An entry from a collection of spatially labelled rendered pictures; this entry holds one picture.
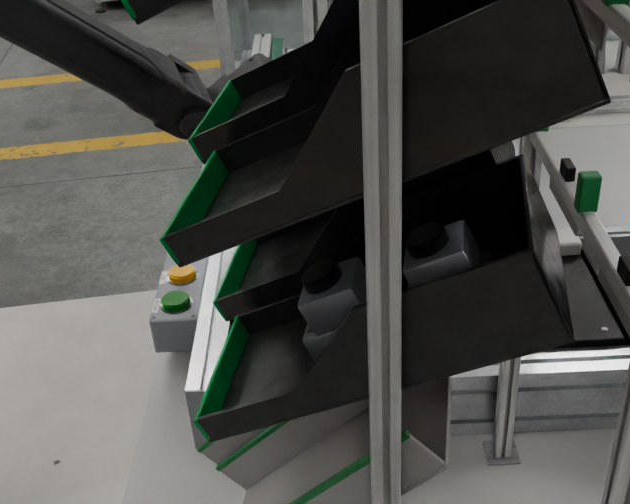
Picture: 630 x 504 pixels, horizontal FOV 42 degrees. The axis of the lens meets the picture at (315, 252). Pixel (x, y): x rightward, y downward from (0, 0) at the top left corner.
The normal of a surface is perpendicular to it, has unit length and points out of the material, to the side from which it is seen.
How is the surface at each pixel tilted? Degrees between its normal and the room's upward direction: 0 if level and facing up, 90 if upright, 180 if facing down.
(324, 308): 90
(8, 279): 0
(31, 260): 0
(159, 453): 0
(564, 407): 90
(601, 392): 90
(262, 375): 25
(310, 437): 90
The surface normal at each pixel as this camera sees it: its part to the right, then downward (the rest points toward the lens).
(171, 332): 0.01, 0.54
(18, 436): -0.05, -0.84
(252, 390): -0.47, -0.78
